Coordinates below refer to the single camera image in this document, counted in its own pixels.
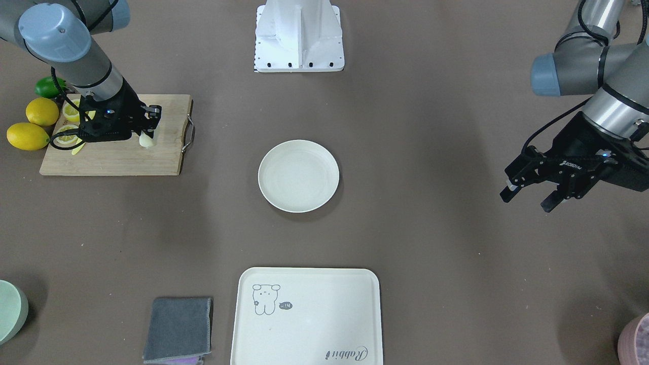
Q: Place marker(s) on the wooden cutting board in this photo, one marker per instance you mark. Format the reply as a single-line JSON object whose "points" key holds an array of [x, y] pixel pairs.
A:
{"points": [[127, 157]]}

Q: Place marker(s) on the white rectangular tray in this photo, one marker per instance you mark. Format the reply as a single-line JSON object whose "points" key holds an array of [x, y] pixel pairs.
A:
{"points": [[307, 316]]}

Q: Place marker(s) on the yellow plastic knife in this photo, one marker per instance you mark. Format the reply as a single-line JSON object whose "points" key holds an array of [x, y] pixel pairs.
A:
{"points": [[78, 147]]}

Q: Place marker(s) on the lemon half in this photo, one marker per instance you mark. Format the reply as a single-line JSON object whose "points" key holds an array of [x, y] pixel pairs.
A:
{"points": [[66, 137], [70, 110]]}

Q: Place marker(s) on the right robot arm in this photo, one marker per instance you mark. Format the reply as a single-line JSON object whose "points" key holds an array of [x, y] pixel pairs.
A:
{"points": [[60, 33]]}

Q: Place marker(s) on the green lime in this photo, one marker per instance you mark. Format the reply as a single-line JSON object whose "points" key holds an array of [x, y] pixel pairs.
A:
{"points": [[46, 87]]}

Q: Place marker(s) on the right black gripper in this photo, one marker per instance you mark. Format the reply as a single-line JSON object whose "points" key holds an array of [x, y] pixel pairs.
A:
{"points": [[133, 107]]}

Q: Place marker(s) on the mint green bowl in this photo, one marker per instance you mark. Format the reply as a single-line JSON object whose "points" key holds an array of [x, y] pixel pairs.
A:
{"points": [[14, 310]]}

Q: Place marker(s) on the whole yellow lemon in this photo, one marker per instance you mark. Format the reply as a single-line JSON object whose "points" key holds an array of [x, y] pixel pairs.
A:
{"points": [[27, 136], [42, 112]]}

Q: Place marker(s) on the pink bowl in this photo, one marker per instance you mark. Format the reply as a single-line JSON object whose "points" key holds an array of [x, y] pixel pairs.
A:
{"points": [[633, 342]]}

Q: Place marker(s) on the white bun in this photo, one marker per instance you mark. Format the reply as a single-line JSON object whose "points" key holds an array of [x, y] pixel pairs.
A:
{"points": [[145, 141]]}

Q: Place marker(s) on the round white plate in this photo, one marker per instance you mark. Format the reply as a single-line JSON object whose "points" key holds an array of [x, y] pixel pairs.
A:
{"points": [[298, 176]]}

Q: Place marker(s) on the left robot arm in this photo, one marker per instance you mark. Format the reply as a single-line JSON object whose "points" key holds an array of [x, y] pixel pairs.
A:
{"points": [[585, 61]]}

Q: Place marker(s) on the grey folded cloth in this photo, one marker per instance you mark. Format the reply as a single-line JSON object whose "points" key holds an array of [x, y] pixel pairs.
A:
{"points": [[179, 331]]}

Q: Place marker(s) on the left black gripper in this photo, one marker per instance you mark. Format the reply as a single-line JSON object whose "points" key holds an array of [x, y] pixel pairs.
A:
{"points": [[572, 147]]}

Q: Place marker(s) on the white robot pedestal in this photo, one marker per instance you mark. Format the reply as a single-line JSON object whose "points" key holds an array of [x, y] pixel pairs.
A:
{"points": [[298, 36]]}

